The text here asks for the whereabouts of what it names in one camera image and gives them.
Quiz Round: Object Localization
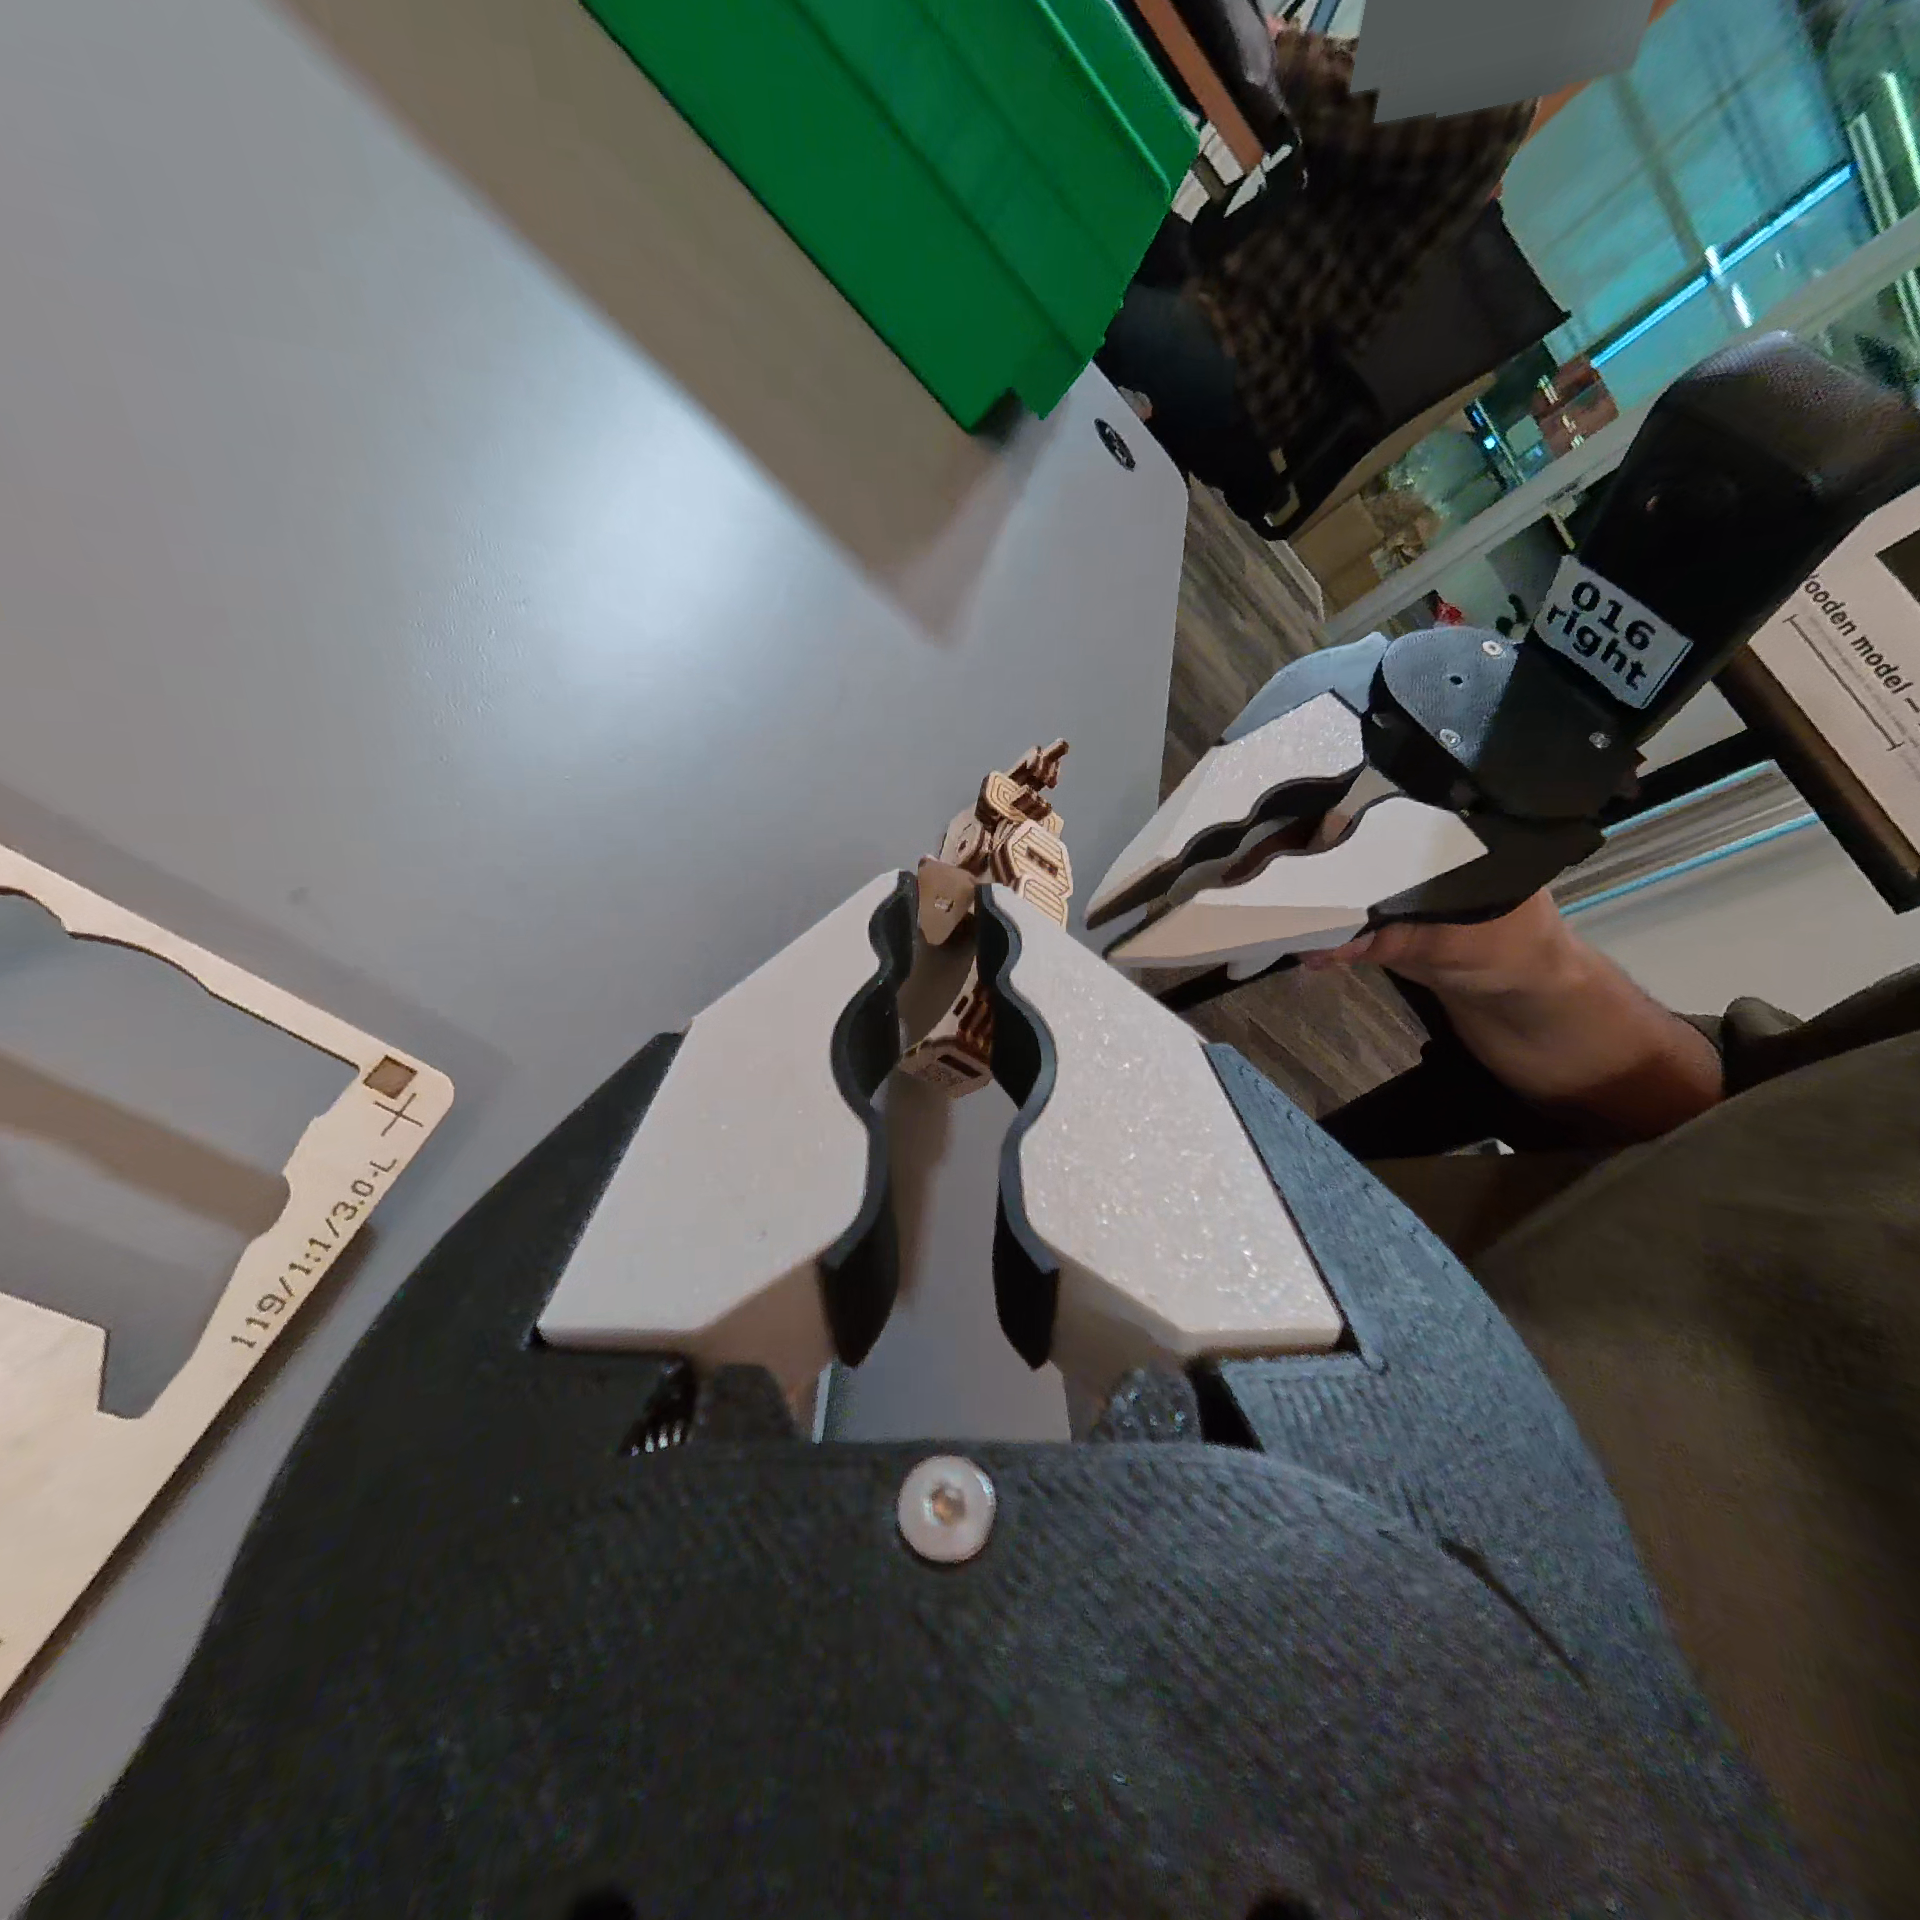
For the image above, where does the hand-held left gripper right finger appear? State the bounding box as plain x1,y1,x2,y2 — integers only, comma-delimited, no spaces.
974,883,1345,1444

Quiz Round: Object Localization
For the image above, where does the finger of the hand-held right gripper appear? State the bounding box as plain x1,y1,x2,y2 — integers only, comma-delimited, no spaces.
1101,795,1490,982
1084,634,1391,931

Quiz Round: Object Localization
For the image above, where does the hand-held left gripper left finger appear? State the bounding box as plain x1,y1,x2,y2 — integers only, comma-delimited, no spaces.
537,871,919,1445

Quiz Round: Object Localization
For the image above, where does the small wooden puzzle model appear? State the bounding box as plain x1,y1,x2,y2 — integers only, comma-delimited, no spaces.
896,738,1077,1108

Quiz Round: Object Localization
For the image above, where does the person's right forearm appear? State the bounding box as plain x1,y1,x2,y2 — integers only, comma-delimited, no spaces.
1476,908,1727,1155

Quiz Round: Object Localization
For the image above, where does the grey desk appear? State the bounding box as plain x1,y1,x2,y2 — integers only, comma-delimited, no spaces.
0,0,1193,1920

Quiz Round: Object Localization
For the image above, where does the person's right hand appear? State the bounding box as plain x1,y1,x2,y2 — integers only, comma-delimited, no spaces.
1301,901,1565,1026

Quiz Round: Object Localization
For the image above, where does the white printed sign board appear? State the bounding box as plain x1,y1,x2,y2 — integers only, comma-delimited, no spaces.
1747,487,1920,913

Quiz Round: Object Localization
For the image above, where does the person's olive clothing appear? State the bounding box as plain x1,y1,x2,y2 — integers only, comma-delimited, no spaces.
1358,994,1920,1920

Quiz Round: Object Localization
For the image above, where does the laser-cut wooden puzzle sheet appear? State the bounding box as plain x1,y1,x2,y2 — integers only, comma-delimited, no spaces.
0,844,456,1705

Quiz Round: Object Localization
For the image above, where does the green plastic bin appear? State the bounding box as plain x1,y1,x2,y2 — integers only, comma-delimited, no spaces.
582,0,1202,438

